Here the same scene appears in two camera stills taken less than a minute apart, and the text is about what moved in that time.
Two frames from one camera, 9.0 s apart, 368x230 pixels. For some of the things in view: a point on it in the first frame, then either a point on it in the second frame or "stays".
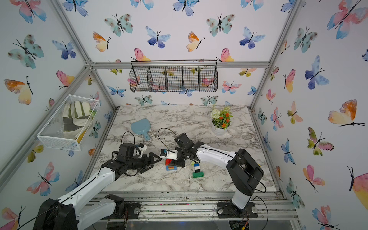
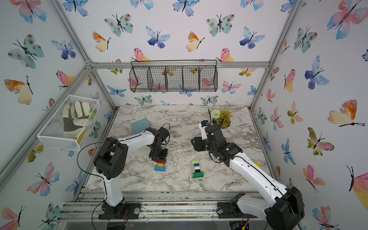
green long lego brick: (198, 174) stays
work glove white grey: (75, 116) stays
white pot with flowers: (221, 120) stays
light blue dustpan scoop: (142, 126) stays
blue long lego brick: (170, 167) → (160, 168)
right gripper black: (178, 164) → (197, 145)
